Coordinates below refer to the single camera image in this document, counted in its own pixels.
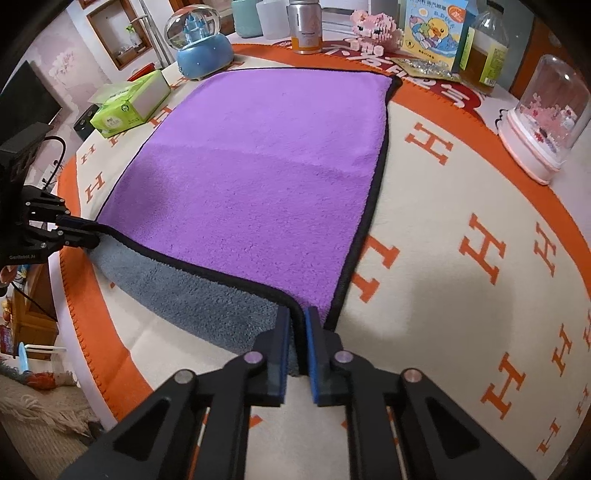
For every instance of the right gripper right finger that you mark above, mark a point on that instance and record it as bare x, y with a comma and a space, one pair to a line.
400, 425

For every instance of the green tissue pack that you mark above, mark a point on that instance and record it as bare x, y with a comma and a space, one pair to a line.
123, 106

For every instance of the white squeeze bottle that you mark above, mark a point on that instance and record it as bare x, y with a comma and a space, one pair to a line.
273, 19

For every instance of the blue castle snow globe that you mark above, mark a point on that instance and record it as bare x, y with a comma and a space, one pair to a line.
194, 32

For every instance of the pink base glass dome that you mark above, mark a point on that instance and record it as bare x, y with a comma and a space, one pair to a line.
540, 131

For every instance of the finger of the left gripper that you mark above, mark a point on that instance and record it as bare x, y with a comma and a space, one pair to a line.
69, 231
40, 205

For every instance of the purple and grey towel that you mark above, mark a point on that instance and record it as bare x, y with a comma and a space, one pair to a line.
256, 193

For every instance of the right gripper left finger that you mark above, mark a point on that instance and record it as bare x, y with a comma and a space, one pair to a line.
194, 426

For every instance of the blue duck picture box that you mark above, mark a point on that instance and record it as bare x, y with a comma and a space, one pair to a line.
434, 29

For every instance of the glass bottle with amber liquid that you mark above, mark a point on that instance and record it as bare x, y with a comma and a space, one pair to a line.
485, 49

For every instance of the foil candy packet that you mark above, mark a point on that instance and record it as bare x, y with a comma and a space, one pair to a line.
426, 69

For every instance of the wooden wall shelf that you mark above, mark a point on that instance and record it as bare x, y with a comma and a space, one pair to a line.
119, 31

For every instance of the teal cup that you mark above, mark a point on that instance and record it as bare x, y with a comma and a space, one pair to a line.
246, 19

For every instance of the pink block pig figure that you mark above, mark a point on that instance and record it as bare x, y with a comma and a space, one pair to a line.
375, 34

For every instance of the silver and orange can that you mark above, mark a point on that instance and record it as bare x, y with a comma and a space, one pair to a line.
305, 18

